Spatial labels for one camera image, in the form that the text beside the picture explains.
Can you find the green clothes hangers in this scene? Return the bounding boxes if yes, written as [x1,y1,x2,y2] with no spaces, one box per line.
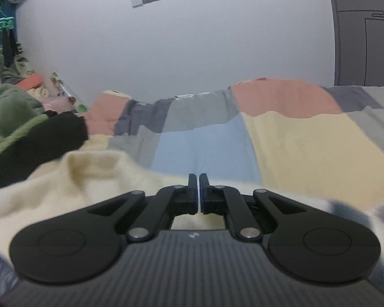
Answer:
[0,0,17,35]

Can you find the green fleece jacket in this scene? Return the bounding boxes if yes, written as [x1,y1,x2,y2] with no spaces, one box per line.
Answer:
[0,83,51,168]

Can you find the pink cloth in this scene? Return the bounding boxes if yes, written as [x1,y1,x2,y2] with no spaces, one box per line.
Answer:
[41,97,80,115]

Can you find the orange box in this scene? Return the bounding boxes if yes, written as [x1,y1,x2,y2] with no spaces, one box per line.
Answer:
[15,73,46,92]

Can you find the leaf print packet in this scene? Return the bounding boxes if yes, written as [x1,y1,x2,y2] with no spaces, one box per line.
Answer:
[49,72,88,116]

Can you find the cream knit sweater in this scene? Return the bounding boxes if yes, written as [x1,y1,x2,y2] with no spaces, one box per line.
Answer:
[0,150,372,258]

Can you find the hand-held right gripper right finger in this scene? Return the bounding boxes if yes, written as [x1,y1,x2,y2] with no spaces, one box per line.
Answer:
[199,173,308,242]

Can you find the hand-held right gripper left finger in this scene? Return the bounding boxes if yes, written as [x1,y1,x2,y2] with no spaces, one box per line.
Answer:
[86,173,199,243]

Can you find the patchwork bed blanket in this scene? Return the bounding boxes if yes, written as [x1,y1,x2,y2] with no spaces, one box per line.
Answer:
[83,77,384,218]

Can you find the dark hanging garment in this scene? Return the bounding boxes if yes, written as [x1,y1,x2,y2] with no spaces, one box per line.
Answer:
[2,30,17,68]

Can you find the black jacket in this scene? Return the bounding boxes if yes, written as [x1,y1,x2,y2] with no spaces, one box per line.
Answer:
[0,110,90,193]

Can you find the grey door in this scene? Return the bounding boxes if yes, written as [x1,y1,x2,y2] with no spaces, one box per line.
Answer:
[326,0,384,87]

